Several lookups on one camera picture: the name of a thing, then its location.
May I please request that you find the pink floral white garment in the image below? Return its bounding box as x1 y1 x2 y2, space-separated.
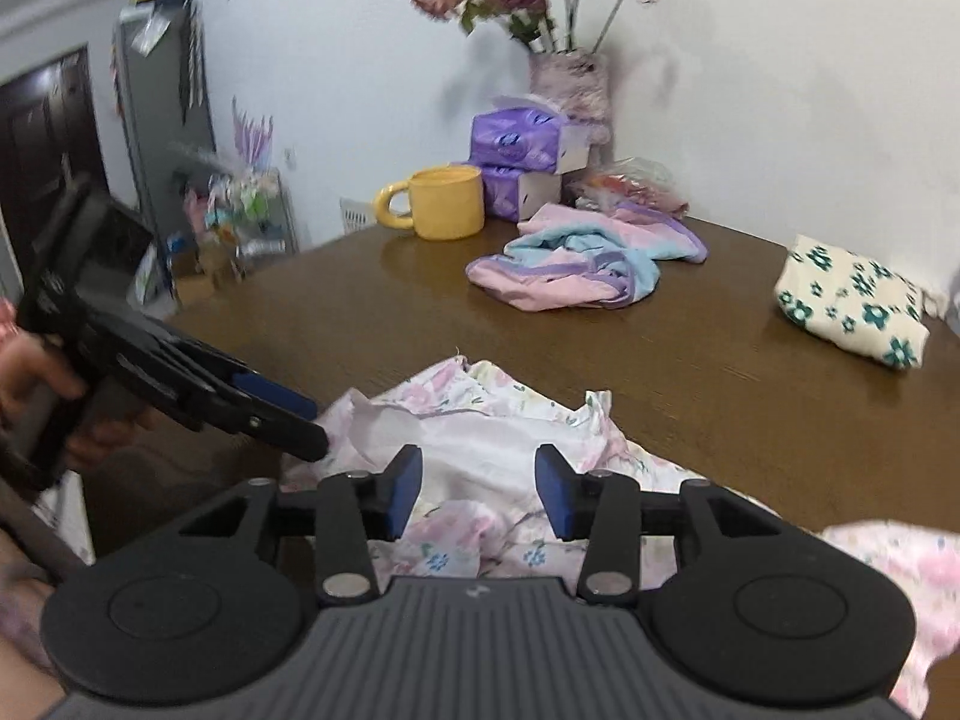
281 356 958 717

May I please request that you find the person's left hand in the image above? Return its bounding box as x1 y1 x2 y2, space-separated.
0 325 152 473

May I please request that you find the dark wooden door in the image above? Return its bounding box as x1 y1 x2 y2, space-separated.
0 49 107 277

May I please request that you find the grey refrigerator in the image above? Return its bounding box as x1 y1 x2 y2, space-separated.
112 0 217 242

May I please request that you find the yellow ceramic mug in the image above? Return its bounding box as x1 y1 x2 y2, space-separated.
373 164 485 242

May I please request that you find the folded cream green-flower cloth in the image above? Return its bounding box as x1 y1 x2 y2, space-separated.
775 236 929 371

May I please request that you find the lower purple tissue pack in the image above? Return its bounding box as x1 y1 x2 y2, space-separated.
480 166 562 223

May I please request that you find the purple tissue pack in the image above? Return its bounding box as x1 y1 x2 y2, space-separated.
480 166 562 223
469 96 592 176

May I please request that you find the pink blue purple garment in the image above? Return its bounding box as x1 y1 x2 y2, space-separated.
466 202 708 312

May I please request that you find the upper purple tissue pack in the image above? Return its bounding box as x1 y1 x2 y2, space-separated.
469 96 592 176

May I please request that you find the clear plastic snack bag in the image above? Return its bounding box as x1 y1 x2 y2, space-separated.
571 158 688 218

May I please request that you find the purple marbled vase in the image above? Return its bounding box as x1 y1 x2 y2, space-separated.
529 50 612 145

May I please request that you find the wire cart with bottles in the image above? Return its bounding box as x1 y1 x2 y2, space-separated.
182 169 299 281

